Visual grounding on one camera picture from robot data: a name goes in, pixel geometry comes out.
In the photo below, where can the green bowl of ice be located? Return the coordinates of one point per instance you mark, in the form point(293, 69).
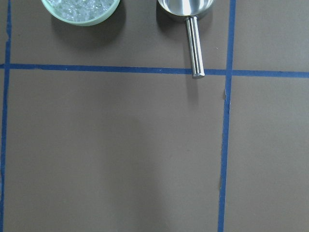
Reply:
point(81, 12)

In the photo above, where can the metal ice scoop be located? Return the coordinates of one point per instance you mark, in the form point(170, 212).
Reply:
point(189, 12)

